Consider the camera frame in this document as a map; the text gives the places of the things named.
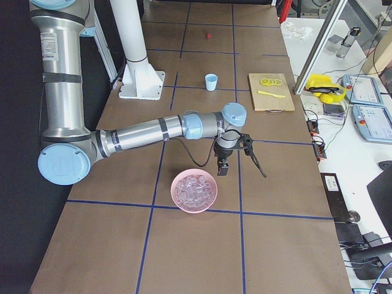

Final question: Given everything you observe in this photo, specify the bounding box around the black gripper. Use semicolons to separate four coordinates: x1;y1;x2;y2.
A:
213;143;266;178

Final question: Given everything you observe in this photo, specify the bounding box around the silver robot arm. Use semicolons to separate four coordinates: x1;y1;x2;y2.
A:
29;1;258;185

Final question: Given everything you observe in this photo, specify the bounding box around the pink bowl of ice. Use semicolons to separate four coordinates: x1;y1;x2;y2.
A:
170;168;217;214

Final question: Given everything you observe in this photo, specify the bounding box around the light blue paper cup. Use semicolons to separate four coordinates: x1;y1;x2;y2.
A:
205;73;218;91

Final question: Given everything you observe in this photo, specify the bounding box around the yellow plastic knife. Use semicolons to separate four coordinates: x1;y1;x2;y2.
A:
257;90;286;98

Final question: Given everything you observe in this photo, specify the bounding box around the bamboo cutting board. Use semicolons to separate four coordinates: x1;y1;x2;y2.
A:
248;73;295;113

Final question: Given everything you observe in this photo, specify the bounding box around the yellow cloth bag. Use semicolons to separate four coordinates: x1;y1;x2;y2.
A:
305;74;347;104

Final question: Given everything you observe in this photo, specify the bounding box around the lower teach pendant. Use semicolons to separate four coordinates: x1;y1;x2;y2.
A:
352;104;391;143

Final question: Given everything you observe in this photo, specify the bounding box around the teach pendant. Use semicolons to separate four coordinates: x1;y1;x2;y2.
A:
342;74;384;106
352;104;391;143

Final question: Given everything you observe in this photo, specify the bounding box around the upper teach pendant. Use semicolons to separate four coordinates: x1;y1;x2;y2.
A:
342;74;384;106

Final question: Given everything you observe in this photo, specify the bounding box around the clear water bottle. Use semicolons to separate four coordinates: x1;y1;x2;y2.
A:
336;26;361;59

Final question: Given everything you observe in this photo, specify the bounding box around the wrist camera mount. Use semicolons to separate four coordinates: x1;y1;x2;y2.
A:
238;133;253;153

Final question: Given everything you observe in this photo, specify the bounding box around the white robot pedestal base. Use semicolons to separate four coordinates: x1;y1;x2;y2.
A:
110;0;165;100

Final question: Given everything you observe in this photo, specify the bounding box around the aluminium frame post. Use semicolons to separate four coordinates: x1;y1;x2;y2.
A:
293;0;348;95

